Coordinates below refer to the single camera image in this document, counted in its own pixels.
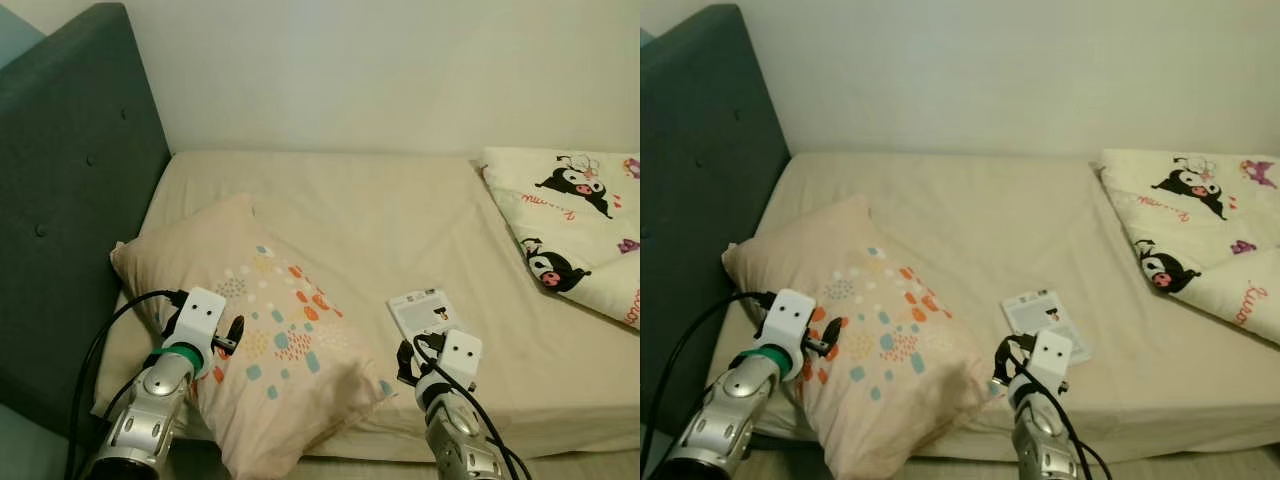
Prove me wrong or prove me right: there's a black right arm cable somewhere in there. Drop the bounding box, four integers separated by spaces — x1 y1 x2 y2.
413 333 536 480
1005 335 1116 480

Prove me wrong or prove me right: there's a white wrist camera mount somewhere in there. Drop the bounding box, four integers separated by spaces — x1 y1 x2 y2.
428 330 483 386
1020 330 1073 386
160 287 227 376
757 289 823 376

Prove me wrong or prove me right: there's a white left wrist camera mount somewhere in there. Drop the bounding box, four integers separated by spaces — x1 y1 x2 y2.
757 289 823 376
160 287 227 376

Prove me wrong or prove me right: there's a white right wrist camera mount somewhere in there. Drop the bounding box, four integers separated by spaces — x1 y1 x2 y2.
1020 330 1073 386
428 330 483 386

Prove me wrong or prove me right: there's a pink pillow with orange dots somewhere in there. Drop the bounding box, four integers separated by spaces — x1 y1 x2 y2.
722 195 1001 480
110 193 396 479

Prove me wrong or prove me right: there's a cream cartoon print quilt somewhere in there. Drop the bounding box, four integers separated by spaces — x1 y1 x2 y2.
480 147 641 329
1098 148 1280 349

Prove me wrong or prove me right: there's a dark grey upholstered headboard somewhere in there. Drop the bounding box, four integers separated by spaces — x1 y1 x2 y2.
640 3 793 441
0 2 173 441

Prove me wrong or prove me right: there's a bed with beige sheet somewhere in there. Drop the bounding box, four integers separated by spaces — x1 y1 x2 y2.
715 152 1280 466
95 150 641 466

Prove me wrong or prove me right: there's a white printed paperback book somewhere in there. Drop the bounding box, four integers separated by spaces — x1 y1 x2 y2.
388 288 471 346
1001 289 1093 366

